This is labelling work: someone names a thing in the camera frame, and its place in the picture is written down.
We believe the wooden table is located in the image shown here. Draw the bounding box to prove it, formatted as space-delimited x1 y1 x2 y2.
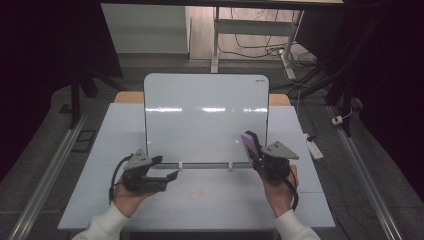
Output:
114 91 292 107

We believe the purple and black eraser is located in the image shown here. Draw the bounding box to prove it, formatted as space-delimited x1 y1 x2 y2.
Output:
240 130 268 162

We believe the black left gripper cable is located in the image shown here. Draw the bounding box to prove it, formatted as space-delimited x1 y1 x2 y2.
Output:
108 153 135 205

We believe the dark curtain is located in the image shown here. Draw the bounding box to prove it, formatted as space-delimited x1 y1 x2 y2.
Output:
296 0 424 204
0 0 124 183

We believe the grey metal rail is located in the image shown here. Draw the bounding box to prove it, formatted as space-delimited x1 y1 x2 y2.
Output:
327 105 405 240
7 109 90 240

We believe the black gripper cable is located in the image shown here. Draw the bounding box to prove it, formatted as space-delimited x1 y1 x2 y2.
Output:
108 153 135 205
282 167 300 212

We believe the black metal stand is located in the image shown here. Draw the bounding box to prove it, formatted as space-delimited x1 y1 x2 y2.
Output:
69 64 125 130
323 49 363 138

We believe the person's right hand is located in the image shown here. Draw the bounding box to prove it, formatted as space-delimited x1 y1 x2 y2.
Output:
260 164 300 218

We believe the person's left hand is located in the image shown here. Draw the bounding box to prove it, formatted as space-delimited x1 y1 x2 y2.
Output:
112 181 155 219

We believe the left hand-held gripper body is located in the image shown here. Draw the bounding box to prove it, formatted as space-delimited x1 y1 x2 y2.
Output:
121 148 170 194

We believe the white cabinet panel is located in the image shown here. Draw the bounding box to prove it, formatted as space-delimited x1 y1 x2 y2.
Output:
100 3 192 55

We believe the white whiteboard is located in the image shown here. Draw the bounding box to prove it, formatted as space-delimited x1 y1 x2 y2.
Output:
143 73 270 165

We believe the white power strip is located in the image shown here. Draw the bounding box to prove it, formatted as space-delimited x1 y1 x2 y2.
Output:
303 133 325 161

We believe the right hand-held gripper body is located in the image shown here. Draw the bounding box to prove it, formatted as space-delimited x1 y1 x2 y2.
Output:
251 140 300 183

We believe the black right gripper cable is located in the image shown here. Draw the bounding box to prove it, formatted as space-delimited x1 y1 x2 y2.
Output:
282 167 300 212

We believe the white metal desk frame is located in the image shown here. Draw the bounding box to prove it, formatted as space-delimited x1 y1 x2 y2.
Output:
210 6 305 81

